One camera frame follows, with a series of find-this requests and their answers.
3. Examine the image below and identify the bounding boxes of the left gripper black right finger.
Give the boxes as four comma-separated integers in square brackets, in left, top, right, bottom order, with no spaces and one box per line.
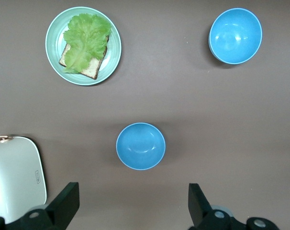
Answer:
[188,183,246,230]

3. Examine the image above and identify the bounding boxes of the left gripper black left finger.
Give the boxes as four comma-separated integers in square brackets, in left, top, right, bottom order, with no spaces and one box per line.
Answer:
[5,182,80,230]

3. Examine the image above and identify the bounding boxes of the blue bowl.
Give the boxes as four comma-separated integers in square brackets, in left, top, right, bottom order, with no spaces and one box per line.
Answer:
[208,8,263,65]
[115,122,167,171]

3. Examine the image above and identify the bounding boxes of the white rounded kitchen appliance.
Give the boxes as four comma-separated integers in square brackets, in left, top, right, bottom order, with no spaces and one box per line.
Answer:
[0,135,47,225]

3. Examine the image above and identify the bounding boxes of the brown table cover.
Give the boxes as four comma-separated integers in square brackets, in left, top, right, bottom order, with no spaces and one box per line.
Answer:
[0,0,290,230]

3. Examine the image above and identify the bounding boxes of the toast bread slice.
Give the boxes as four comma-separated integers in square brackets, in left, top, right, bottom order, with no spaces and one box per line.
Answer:
[58,35,110,80]

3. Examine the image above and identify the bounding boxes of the green plate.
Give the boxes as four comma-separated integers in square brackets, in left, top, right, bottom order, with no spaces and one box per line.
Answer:
[45,6,122,86]

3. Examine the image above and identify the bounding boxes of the green lettuce leaf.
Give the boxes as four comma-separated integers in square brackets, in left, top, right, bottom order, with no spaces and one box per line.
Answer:
[62,13,112,74]

